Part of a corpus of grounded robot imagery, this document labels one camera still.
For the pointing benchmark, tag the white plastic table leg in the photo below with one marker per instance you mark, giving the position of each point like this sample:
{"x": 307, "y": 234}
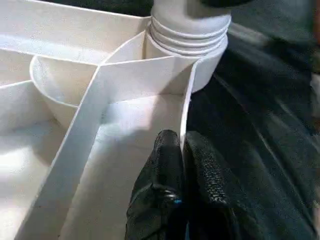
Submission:
{"x": 185, "y": 25}

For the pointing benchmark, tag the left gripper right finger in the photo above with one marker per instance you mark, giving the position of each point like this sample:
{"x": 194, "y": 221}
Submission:
{"x": 215, "y": 200}

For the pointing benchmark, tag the white plastic table top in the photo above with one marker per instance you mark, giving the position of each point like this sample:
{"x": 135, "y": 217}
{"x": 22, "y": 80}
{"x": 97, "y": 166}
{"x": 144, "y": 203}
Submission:
{"x": 50, "y": 60}

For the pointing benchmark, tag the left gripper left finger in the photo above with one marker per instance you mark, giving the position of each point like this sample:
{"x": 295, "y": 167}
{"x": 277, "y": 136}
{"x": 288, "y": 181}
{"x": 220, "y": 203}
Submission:
{"x": 157, "y": 195}

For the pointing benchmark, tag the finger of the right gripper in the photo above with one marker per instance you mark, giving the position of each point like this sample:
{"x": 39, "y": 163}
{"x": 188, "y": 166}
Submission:
{"x": 222, "y": 3}

